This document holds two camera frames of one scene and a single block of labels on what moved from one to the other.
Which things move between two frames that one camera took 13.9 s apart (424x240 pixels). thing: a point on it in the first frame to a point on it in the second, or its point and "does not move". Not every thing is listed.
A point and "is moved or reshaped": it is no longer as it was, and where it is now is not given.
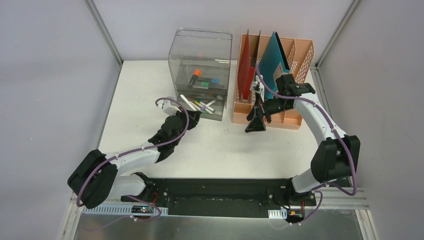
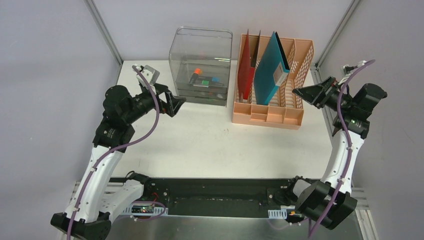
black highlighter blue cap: (213, 80) does not move
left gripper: (185, 117) to (162, 100)
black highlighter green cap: (204, 85) does not move
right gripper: (257, 123) to (316, 95)
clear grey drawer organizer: (200, 60) is moved or reshaped
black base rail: (222, 197) does not move
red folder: (245, 72) does not move
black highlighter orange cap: (194, 77) does not move
